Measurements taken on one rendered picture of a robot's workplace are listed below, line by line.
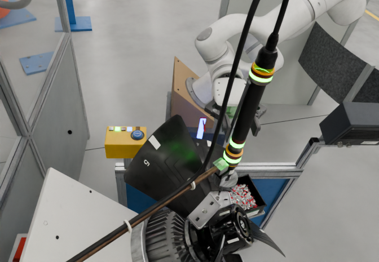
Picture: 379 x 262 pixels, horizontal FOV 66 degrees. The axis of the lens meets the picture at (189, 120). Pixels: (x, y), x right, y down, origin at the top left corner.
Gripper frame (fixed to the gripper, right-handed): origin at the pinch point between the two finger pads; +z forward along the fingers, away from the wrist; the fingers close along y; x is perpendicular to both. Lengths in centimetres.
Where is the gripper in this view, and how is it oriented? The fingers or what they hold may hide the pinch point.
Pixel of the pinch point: (241, 127)
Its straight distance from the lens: 66.5
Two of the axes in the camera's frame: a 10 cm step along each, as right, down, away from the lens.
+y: -9.9, -0.2, -1.4
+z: 0.9, 7.1, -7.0
